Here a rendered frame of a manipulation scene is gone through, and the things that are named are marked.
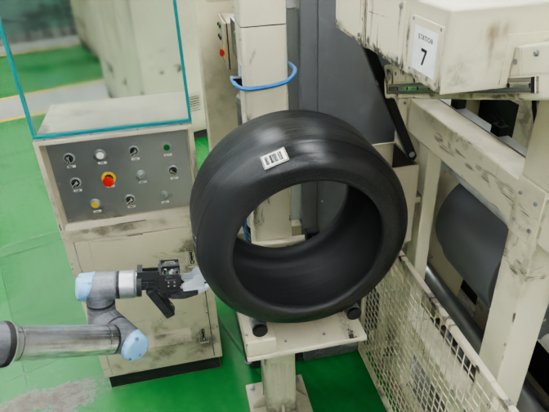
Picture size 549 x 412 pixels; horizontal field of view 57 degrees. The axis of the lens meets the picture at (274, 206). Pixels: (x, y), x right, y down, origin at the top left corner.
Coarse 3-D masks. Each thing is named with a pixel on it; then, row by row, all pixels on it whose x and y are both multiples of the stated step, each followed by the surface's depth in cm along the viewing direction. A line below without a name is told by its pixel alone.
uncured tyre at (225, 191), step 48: (240, 144) 126; (288, 144) 118; (336, 144) 120; (192, 192) 139; (240, 192) 118; (384, 192) 126; (240, 240) 158; (336, 240) 164; (384, 240) 133; (240, 288) 131; (288, 288) 159; (336, 288) 154
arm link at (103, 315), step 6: (114, 300) 139; (108, 306) 137; (114, 306) 139; (90, 312) 136; (96, 312) 135; (102, 312) 136; (108, 312) 136; (114, 312) 137; (90, 318) 137; (96, 318) 136; (102, 318) 135; (108, 318) 134; (90, 324) 138; (96, 324) 135; (102, 324) 134
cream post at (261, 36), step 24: (240, 0) 134; (264, 0) 135; (240, 24) 138; (264, 24) 138; (240, 48) 143; (264, 48) 142; (264, 72) 145; (240, 96) 159; (264, 96) 149; (288, 192) 167; (264, 216) 169; (288, 216) 171; (264, 240) 174; (264, 360) 205; (288, 360) 207; (264, 384) 219; (288, 384) 214; (288, 408) 222
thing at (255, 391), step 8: (296, 376) 238; (248, 384) 238; (256, 384) 238; (296, 384) 237; (304, 384) 237; (248, 392) 234; (256, 392) 234; (304, 392) 233; (248, 400) 231; (256, 400) 230; (304, 400) 229; (264, 408) 226; (304, 408) 226
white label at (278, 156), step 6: (276, 150) 118; (282, 150) 117; (264, 156) 118; (270, 156) 117; (276, 156) 117; (282, 156) 116; (264, 162) 117; (270, 162) 116; (276, 162) 116; (282, 162) 116
